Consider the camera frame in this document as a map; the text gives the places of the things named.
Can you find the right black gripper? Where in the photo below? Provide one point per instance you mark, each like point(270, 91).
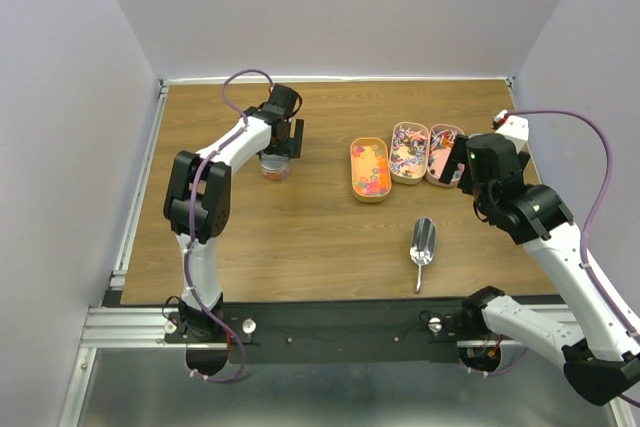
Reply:
point(456, 154)

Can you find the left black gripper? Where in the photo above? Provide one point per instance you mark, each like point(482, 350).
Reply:
point(291, 146)

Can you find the beige tray swirl lollipops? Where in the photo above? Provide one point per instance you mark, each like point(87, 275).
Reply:
point(408, 152)

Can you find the clear glass jar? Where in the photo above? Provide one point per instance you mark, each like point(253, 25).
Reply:
point(277, 176)

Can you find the orange tray star candies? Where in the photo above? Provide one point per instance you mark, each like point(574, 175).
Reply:
point(370, 171)

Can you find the silver metal scoop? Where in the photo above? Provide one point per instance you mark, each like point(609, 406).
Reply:
point(422, 248)

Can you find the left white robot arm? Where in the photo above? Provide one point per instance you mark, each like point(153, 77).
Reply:
point(198, 198)

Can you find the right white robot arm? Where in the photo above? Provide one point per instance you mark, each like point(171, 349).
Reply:
point(599, 356)

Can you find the pink tray round lollipops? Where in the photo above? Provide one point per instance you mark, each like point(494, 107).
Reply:
point(442, 139)

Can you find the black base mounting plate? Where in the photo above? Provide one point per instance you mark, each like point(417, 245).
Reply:
point(388, 330)

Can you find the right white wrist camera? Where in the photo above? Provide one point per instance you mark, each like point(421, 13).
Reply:
point(513, 127)

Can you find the aluminium frame rail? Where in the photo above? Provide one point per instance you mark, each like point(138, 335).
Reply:
point(131, 328)

